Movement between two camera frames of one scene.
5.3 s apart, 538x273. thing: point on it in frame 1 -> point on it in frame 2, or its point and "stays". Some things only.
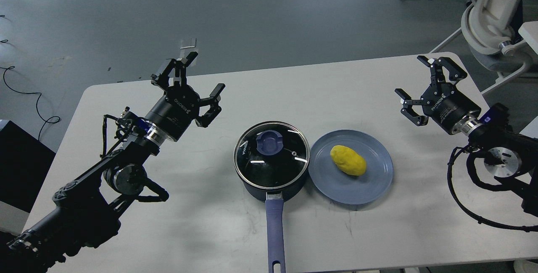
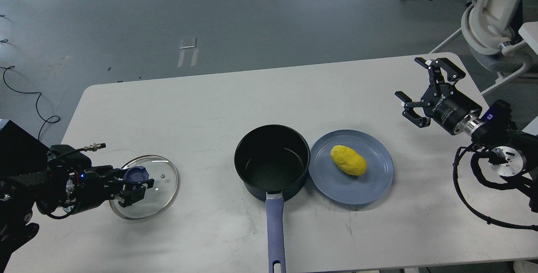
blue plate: (339, 186) stays
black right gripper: (442, 100) stays
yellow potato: (349, 161) stays
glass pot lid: (271, 155) -> (156, 197)
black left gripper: (174, 113) -> (90, 186)
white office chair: (490, 23) stays
